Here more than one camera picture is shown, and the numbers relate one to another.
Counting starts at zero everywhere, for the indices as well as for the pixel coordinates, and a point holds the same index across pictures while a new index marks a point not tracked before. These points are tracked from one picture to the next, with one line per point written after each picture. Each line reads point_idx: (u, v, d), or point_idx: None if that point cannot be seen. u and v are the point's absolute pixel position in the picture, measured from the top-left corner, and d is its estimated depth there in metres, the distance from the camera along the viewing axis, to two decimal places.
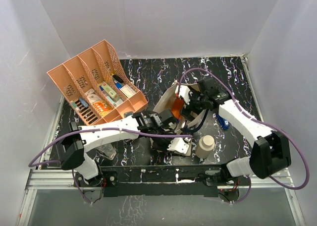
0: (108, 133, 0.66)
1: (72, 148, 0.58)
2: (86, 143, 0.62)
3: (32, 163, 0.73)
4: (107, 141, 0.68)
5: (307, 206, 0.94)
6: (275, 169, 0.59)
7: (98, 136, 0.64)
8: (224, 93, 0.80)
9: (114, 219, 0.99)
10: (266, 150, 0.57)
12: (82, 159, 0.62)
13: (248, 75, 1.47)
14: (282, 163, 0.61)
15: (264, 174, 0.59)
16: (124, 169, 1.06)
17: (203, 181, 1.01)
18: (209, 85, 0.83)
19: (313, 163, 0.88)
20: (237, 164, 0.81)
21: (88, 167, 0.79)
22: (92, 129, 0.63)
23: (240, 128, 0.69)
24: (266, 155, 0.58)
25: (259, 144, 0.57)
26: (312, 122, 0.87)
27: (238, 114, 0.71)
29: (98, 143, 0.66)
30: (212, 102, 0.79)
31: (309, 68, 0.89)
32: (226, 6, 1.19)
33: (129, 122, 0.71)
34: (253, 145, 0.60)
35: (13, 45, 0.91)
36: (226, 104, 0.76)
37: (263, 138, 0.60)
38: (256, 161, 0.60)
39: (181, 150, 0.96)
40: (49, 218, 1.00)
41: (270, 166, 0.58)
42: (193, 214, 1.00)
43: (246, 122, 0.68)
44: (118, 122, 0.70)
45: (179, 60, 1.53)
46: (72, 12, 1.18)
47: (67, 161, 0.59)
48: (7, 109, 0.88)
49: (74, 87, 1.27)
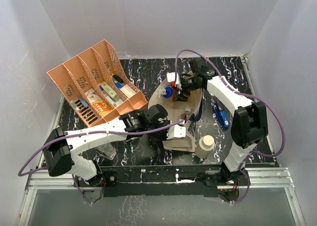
0: (95, 137, 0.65)
1: (58, 155, 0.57)
2: (72, 149, 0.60)
3: (20, 173, 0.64)
4: (94, 144, 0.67)
5: (307, 207, 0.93)
6: (253, 137, 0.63)
7: (85, 140, 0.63)
8: (212, 71, 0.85)
9: (114, 219, 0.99)
10: (245, 118, 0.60)
12: (70, 165, 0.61)
13: (248, 75, 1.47)
14: (260, 132, 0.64)
15: (242, 139, 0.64)
16: (124, 169, 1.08)
17: (203, 181, 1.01)
18: (199, 64, 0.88)
19: (312, 163, 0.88)
20: (231, 154, 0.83)
21: (83, 169, 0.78)
22: (79, 134, 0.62)
23: (225, 100, 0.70)
24: (245, 123, 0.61)
25: (238, 113, 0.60)
26: (312, 122, 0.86)
27: (223, 87, 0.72)
29: (84, 147, 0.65)
30: (201, 78, 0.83)
31: (308, 68, 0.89)
32: (226, 6, 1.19)
33: (116, 124, 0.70)
34: (234, 115, 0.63)
35: (14, 45, 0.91)
36: (213, 80, 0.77)
37: (243, 108, 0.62)
38: (236, 128, 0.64)
39: (180, 136, 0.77)
40: (49, 218, 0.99)
41: (248, 133, 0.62)
42: (193, 214, 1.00)
43: (230, 93, 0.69)
44: (104, 124, 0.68)
45: (179, 61, 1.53)
46: (72, 12, 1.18)
47: (54, 167, 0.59)
48: (7, 109, 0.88)
49: (74, 87, 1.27)
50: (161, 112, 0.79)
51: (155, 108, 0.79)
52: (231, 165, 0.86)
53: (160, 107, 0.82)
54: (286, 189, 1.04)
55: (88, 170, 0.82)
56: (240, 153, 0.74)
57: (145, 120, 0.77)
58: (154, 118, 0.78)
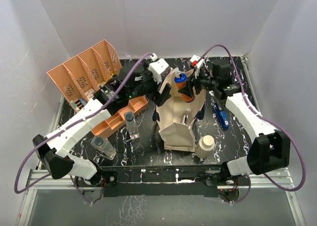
0: (75, 129, 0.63)
1: (47, 161, 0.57)
2: (57, 151, 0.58)
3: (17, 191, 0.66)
4: (79, 136, 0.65)
5: (307, 207, 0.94)
6: (270, 167, 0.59)
7: (66, 136, 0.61)
8: (235, 85, 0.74)
9: (114, 219, 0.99)
10: (266, 148, 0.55)
12: (62, 164, 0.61)
13: (248, 75, 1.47)
14: (279, 163, 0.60)
15: (258, 168, 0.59)
16: (124, 169, 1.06)
17: (203, 181, 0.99)
18: (223, 73, 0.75)
19: (312, 163, 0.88)
20: (236, 161, 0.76)
21: (83, 168, 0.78)
22: (57, 133, 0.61)
23: (244, 123, 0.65)
24: (265, 153, 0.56)
25: (259, 141, 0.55)
26: (312, 122, 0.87)
27: (245, 109, 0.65)
29: (71, 143, 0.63)
30: (220, 92, 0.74)
31: (309, 67, 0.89)
32: (226, 6, 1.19)
33: (91, 106, 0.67)
34: (253, 141, 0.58)
35: (14, 45, 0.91)
36: (235, 96, 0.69)
37: (265, 136, 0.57)
38: (253, 155, 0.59)
39: (163, 67, 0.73)
40: (49, 218, 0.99)
41: (266, 163, 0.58)
42: (193, 214, 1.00)
43: (252, 117, 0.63)
44: (79, 112, 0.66)
45: (179, 60, 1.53)
46: (72, 12, 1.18)
47: (52, 172, 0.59)
48: (7, 109, 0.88)
49: (74, 87, 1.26)
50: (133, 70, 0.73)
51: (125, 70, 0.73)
52: (233, 169, 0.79)
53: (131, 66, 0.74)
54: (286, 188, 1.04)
55: (88, 168, 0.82)
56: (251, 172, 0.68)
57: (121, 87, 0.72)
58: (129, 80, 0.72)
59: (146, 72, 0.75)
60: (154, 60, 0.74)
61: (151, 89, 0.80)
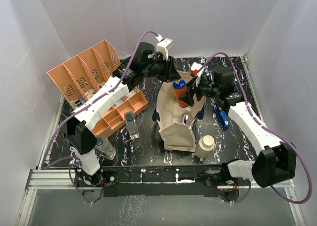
0: (100, 103, 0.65)
1: (77, 133, 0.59)
2: (87, 123, 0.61)
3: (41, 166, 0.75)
4: (103, 110, 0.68)
5: (309, 207, 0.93)
6: (276, 179, 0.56)
7: (93, 110, 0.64)
8: (237, 93, 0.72)
9: (114, 219, 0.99)
10: (272, 161, 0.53)
12: (90, 138, 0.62)
13: (248, 75, 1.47)
14: (285, 175, 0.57)
15: (264, 181, 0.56)
16: (124, 169, 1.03)
17: (203, 181, 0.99)
18: (225, 82, 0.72)
19: (313, 163, 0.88)
20: (237, 165, 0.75)
21: (92, 159, 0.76)
22: (84, 107, 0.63)
23: (249, 134, 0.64)
24: (271, 166, 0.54)
25: (264, 154, 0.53)
26: (313, 122, 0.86)
27: (248, 119, 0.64)
29: (96, 117, 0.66)
30: (223, 101, 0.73)
31: (309, 67, 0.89)
32: (225, 5, 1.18)
33: (113, 83, 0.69)
34: (259, 154, 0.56)
35: (13, 45, 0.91)
36: (237, 106, 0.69)
37: (270, 149, 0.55)
38: (258, 168, 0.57)
39: (167, 41, 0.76)
40: (49, 218, 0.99)
41: (272, 175, 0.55)
42: (193, 214, 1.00)
43: (257, 129, 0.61)
44: (102, 88, 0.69)
45: (179, 61, 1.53)
46: (71, 12, 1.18)
47: (80, 145, 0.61)
48: (8, 109, 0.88)
49: (74, 87, 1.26)
50: (147, 47, 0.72)
51: (140, 47, 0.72)
52: (233, 171, 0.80)
53: (144, 43, 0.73)
54: (286, 189, 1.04)
55: (96, 160, 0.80)
56: (253, 179, 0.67)
57: (136, 65, 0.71)
58: (143, 57, 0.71)
59: (157, 53, 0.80)
60: (160, 41, 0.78)
61: (163, 70, 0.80)
